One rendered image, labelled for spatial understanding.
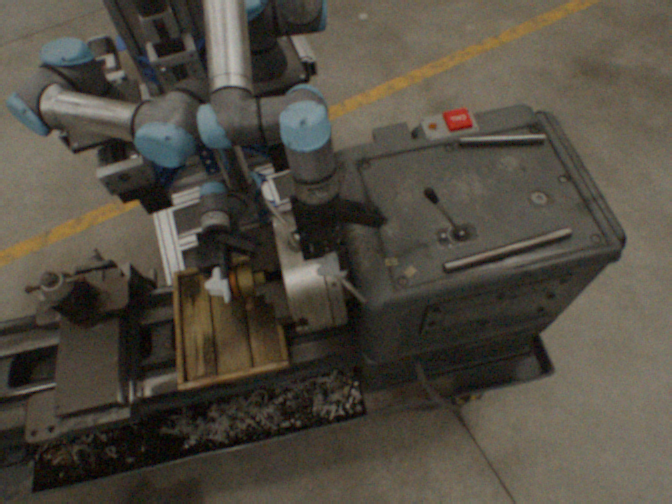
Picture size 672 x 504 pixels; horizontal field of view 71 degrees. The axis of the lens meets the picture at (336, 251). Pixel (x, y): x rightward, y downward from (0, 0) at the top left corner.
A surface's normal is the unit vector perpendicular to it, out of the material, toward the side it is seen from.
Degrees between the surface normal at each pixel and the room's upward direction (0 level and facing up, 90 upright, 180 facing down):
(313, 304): 58
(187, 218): 0
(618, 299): 0
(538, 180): 0
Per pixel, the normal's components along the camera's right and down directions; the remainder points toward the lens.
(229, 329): -0.06, -0.48
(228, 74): 0.06, -0.21
